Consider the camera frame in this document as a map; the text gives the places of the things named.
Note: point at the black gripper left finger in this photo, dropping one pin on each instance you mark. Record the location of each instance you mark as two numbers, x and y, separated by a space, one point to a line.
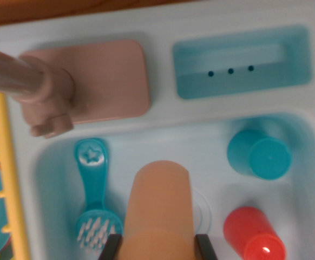
111 247

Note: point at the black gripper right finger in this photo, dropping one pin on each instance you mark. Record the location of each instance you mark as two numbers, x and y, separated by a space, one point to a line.
205 247

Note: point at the cream detergent bottle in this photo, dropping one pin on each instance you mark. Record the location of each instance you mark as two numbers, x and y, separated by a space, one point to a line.
160 205

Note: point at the light blue toy sink unit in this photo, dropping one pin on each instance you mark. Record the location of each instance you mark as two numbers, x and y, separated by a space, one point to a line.
173 24

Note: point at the red toy tumbler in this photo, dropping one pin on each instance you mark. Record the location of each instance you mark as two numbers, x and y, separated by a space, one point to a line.
250 230

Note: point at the teal dish brush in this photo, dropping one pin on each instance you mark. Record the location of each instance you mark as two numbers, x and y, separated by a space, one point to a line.
94 184

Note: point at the teal toy tumbler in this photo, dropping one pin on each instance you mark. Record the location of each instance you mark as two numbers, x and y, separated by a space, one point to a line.
260 157

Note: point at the yellow dish rack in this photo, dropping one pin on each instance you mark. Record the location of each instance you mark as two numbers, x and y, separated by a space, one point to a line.
11 168

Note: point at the mauve grey toy faucet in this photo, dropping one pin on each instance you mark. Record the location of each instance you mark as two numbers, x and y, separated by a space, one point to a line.
106 81

